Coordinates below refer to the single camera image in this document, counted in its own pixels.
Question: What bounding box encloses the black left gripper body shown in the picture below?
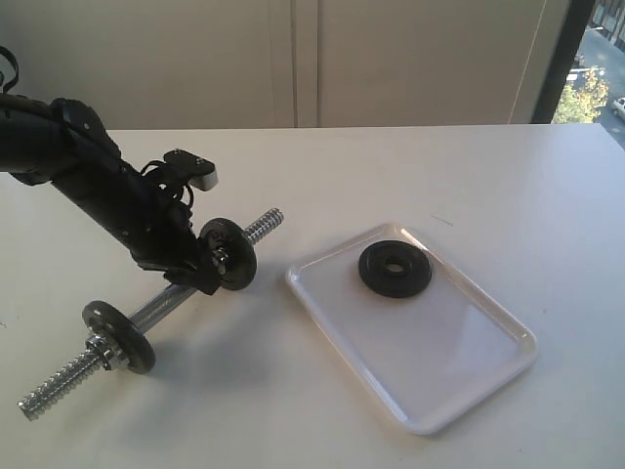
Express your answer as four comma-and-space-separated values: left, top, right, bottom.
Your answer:
127, 190, 200, 272

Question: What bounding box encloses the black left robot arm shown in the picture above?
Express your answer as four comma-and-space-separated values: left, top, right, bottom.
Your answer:
1, 75, 220, 294

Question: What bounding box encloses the white rectangular plastic tray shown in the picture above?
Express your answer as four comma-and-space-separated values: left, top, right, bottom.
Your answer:
285, 223, 538, 435

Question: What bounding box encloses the black weight plate far end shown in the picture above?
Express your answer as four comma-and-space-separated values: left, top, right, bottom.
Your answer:
199, 218, 257, 291

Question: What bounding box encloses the chrome collar nut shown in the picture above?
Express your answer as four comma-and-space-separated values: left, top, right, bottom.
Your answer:
86, 333, 126, 370

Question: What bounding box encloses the chrome threaded dumbbell bar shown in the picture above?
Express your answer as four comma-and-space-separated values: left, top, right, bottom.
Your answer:
18, 208, 284, 421

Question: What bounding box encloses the black window frame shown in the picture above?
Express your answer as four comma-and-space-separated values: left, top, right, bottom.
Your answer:
530, 0, 595, 124

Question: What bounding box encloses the black weight plate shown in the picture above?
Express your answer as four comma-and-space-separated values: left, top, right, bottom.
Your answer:
357, 239, 433, 299
82, 300, 156, 374

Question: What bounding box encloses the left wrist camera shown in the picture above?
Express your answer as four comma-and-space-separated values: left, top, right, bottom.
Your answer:
164, 149, 219, 192

